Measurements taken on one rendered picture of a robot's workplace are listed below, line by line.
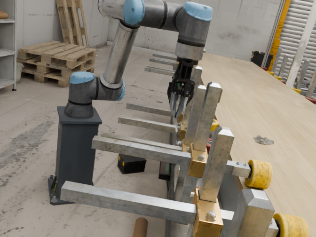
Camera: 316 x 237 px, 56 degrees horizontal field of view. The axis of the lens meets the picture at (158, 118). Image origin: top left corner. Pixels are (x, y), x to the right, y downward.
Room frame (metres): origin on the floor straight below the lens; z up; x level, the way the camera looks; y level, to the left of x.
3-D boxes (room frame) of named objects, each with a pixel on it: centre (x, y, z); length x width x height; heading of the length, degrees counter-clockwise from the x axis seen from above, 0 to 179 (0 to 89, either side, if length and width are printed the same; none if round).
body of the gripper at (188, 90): (0.98, -0.06, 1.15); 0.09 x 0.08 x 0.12; 1
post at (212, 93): (0.83, -0.14, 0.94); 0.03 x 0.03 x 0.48; 1
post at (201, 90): (1.08, -0.14, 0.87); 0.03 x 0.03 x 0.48; 1
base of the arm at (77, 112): (1.83, 0.52, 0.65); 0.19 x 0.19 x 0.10
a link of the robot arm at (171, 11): (1.09, 0.00, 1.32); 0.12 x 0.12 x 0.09; 25
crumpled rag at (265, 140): (1.17, -0.45, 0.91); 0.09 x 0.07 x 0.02; 84
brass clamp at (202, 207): (0.56, -0.14, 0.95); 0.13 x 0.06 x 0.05; 1
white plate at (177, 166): (1.11, -0.11, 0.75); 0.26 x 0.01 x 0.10; 1
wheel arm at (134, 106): (1.54, -0.04, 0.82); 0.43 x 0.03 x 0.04; 91
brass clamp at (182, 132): (1.31, -0.13, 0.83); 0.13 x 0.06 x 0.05; 1
